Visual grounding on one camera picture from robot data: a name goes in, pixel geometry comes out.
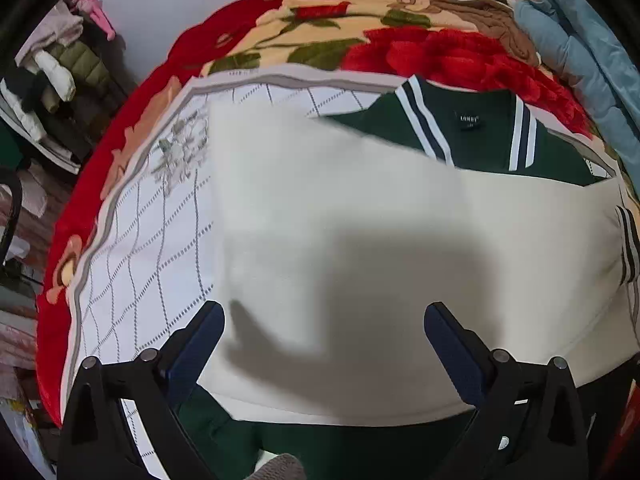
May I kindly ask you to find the green and cream varsity jacket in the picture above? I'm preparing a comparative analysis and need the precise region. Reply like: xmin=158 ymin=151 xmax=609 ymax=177
xmin=179 ymin=77 xmax=639 ymax=479

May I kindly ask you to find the pile of folded clothes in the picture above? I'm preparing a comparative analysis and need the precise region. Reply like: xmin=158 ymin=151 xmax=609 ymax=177
xmin=1 ymin=0 xmax=127 ymax=174

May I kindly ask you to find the white quilted bed sheet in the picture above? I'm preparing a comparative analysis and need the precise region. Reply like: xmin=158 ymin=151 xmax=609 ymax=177
xmin=58 ymin=66 xmax=637 ymax=479

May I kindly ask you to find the olive green puffer jacket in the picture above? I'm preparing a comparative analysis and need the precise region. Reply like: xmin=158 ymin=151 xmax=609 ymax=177
xmin=46 ymin=40 xmax=112 ymax=94

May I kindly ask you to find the light blue quilt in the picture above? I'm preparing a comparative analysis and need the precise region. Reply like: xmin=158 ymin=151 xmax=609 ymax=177
xmin=514 ymin=0 xmax=639 ymax=188

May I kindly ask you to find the red floral plush blanket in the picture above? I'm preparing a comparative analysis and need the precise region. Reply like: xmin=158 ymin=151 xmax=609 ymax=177
xmin=36 ymin=0 xmax=597 ymax=422

